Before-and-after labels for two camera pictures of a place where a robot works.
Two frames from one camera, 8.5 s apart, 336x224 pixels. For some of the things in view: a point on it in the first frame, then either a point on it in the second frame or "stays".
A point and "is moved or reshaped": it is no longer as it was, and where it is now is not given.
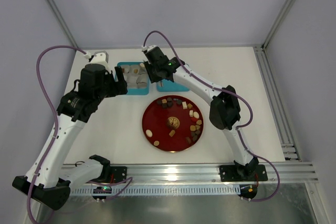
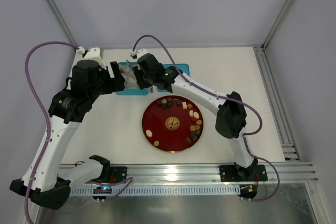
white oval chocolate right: x=196 y=115 stays
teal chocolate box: x=137 y=77 stays
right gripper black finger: x=150 y=72 → x=140 y=78
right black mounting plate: x=231 y=173 stays
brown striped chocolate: x=188 y=139 stays
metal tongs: x=155 y=71 is moved or reshaped
